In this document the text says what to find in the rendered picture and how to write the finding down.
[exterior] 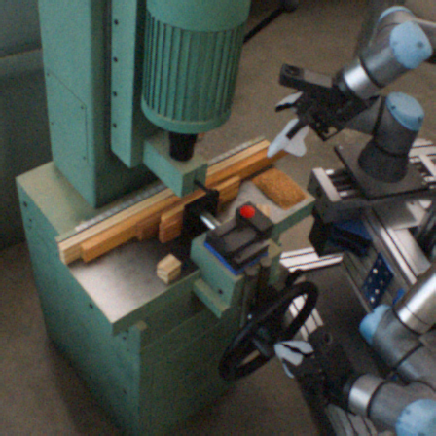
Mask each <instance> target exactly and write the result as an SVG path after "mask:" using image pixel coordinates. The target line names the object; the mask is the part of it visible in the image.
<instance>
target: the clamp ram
mask: <svg viewBox="0 0 436 436"><path fill-rule="evenodd" d="M213 190H214V191H215V195H214V197H213V198H208V197H207V196H206V194H204V195H202V196H200V197H198V198H196V199H194V200H191V201H189V202H187V203H186V205H184V210H183V219H182V228H181V234H182V235H183V236H187V235H189V234H191V233H193V232H194V231H196V230H198V229H200V228H201V227H203V226H206V227H207V228H208V229H209V230H211V229H213V228H216V227H218V226H220V224H219V223H218V222H217V221H216V220H215V216H216V210H217V204H218V199H219V193H220V192H219V191H218V190H217V189H216V188H215V189H213Z"/></svg>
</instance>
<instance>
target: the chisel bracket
mask: <svg viewBox="0 0 436 436"><path fill-rule="evenodd" d="M169 143H170V141H169V139H168V130H164V131H162V132H160V133H158V134H156V135H154V136H151V137H149V138H147V139H145V141H144V147H143V162H144V163H145V164H146V165H147V166H148V167H149V168H150V169H151V170H152V171H153V172H154V173H155V174H157V175H158V176H159V177H160V178H161V179H162V180H163V182H164V183H165V184H166V185H167V186H168V187H169V188H170V189H171V190H172V191H173V192H174V193H175V194H176V195H177V196H178V197H180V198H182V197H184V196H186V195H188V194H190V193H192V192H193V191H195V190H197V189H199V188H200V187H198V186H197V185H196V184H195V183H193V181H194V179H197V180H199V181H200V182H201V183H202V184H203V185H205V179H206V172H207V166H208V162H207V161H206V160H205V159H204V158H203V157H202V156H200V155H199V154H198V153H197V152H196V151H195V150H194V155H193V157H192V158H191V159H190V160H188V161H185V162H179V161H177V160H175V159H173V158H172V157H171V156H170V155H169Z"/></svg>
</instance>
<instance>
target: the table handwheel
mask: <svg viewBox="0 0 436 436"><path fill-rule="evenodd" d="M304 295H306V298H305V300H304V303H303V305H302V306H301V308H300V310H299V311H298V313H297V314H296V316H295V317H294V319H293V320H292V321H291V323H290V324H289V325H288V326H287V328H286V329H285V328H284V327H283V326H282V325H281V324H280V322H281V320H282V318H283V316H284V314H285V312H286V311H287V310H288V308H289V307H290V306H291V304H292V302H293V301H294V300H296V299H297V298H300V297H302V296H304ZM318 296H319V290H318V287H317V285H316V284H314V283H312V282H309V281H305V282H300V283H297V284H295V285H293V286H291V287H289V288H287V289H286V290H284V291H282V292H281V293H279V294H278V295H277V296H275V297H274V298H273V299H271V300H270V301H269V302H268V303H266V304H265V305H264V306H263V307H262V308H261V309H260V310H258V309H257V308H256V307H255V306H254V305H253V309H252V313H251V314H250V316H249V317H248V319H247V320H246V321H247V323H246V324H245V325H243V326H242V328H241V329H240V330H239V331H238V332H237V334H236V335H235V337H234V338H233V339H232V341H231V342H230V344H229V345H228V347H227V349H226V350H225V351H224V353H223V355H222V358H221V360H220V363H219V368H218V369H219V375H220V377H221V378H222V379H223V380H224V381H226V382H231V381H239V380H241V379H243V378H245V377H247V376H249V375H250V374H252V373H254V372H255V371H256V370H258V369H259V368H261V367H262V366H263V365H264V364H266V363H268V362H269V361H270V360H269V359H265V358H264V357H263V356H262V355H261V354H260V353H259V354H258V355H257V356H256V357H254V358H253V359H252V360H250V361H249V362H247V363H245V364H244V365H242V366H240V367H238V365H239V364H240V363H241V362H242V361H243V360H244V359H245V358H246V357H247V356H249V355H250V354H251V353H252V352H253V351H255V350H256V347H254V346H253V344H251V345H250V346H249V347H248V348H247V349H245V350H244V351H243V352H242V353H239V352H240V351H241V350H242V349H243V347H244V346H245V345H246V343H247V342H248V341H249V340H250V339H251V337H252V336H253V335H254V334H255V335H256V336H257V337H259V338H260V339H262V340H263V341H264V342H265V343H266V344H267V345H270V346H271V347H272V349H273V350H274V356H276V352H275V347H274V345H276V344H277V343H279V342H288V341H291V340H292V339H293V338H294V336H295V335H296V334H298V333H299V331H300V330H301V329H302V327H303V326H304V325H305V323H306V322H307V321H308V319H309V317H310V315H311V314H312V312H313V310H314V308H315V306H316V304H317V300H318ZM275 314H276V315H275ZM273 316H274V317H273ZM272 359H273V358H272ZM272 359H271V360H272ZM235 367H236V368H235Z"/></svg>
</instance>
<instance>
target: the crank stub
mask: <svg viewBox="0 0 436 436"><path fill-rule="evenodd" d="M249 341H250V342H251V343H252V344H253V346H254V347H256V349H257V350H258V351H259V352H260V354H261V355H262V356H263V357H264V358H265V359H269V360H271V359H272V358H273V357H274V350H273V348H272V347H271V346H270V345H267V344H266V343H265V342H264V341H263V340H262V339H260V338H259V337H257V336H256V335H255V334H254V335H253V336H252V337H251V339H250V340H249Z"/></svg>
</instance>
